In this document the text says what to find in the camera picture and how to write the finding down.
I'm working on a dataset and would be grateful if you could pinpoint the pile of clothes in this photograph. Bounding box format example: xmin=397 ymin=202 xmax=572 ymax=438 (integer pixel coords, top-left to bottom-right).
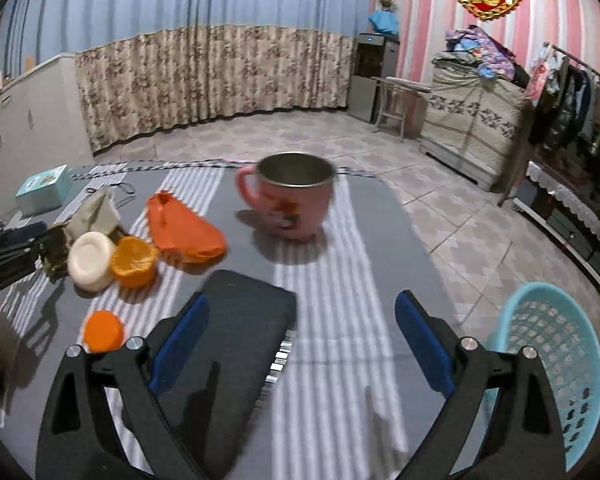
xmin=432 ymin=25 xmax=521 ymax=82

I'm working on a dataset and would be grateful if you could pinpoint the grey striped table cloth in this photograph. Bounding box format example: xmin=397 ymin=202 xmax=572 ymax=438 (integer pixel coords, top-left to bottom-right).
xmin=0 ymin=159 xmax=487 ymax=480

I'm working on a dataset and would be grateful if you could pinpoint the blue floral curtain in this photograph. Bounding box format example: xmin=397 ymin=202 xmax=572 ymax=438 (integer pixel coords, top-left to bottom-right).
xmin=0 ymin=0 xmax=370 ymax=151

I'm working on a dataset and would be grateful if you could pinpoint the small potted plant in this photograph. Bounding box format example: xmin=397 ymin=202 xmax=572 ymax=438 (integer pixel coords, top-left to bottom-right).
xmin=377 ymin=0 xmax=396 ymax=12

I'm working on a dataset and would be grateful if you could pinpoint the pink metal mug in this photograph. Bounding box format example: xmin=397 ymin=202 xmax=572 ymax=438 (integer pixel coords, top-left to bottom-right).
xmin=235 ymin=152 xmax=338 ymax=240

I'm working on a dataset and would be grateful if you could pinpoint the white round plastic lid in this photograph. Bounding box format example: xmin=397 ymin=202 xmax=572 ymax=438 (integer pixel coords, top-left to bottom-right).
xmin=67 ymin=231 xmax=116 ymax=292

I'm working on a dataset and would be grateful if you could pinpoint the white low cabinet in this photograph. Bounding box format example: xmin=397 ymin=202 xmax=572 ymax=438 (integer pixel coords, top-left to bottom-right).
xmin=0 ymin=53 xmax=94 ymax=218

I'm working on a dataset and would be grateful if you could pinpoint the teal plastic basket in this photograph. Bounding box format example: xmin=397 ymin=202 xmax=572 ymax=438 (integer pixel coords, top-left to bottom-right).
xmin=486 ymin=282 xmax=600 ymax=469

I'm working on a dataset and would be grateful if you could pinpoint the beige paper bag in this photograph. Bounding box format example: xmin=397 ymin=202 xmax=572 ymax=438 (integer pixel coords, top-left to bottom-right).
xmin=64 ymin=186 xmax=121 ymax=245

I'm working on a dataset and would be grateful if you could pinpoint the cloth covered cabinet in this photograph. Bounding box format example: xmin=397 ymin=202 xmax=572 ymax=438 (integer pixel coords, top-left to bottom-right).
xmin=419 ymin=62 xmax=524 ymax=192

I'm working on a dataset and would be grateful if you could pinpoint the black power bank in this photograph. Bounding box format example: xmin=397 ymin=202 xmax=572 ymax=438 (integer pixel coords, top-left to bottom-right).
xmin=122 ymin=268 xmax=298 ymax=478

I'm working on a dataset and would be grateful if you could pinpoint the small orange peel piece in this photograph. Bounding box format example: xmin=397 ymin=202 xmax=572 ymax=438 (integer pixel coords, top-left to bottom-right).
xmin=83 ymin=310 xmax=124 ymax=353

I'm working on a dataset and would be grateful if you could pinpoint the orange peel half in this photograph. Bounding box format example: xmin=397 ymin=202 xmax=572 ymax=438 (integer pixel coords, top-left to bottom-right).
xmin=109 ymin=236 xmax=159 ymax=289

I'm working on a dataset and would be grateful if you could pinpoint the grey water dispenser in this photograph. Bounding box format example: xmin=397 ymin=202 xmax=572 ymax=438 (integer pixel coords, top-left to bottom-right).
xmin=347 ymin=32 xmax=400 ymax=122

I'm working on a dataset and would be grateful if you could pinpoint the blue water bottle cover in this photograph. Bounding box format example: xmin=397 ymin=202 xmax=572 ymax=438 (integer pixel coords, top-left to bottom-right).
xmin=368 ymin=10 xmax=399 ymax=38

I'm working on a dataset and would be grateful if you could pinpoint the small side table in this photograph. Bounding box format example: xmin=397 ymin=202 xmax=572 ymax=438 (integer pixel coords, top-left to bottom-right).
xmin=373 ymin=76 xmax=432 ymax=142

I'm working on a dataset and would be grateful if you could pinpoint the teal tissue box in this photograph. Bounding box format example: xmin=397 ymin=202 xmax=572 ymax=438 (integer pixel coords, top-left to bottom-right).
xmin=15 ymin=165 xmax=71 ymax=217

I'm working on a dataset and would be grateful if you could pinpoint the clothes rack with garments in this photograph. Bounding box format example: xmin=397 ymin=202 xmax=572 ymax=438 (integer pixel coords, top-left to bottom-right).
xmin=503 ymin=42 xmax=600 ymax=290

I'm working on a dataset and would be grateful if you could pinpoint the orange plastic bag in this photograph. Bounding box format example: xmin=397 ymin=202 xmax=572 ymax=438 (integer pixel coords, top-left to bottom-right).
xmin=146 ymin=191 xmax=227 ymax=264

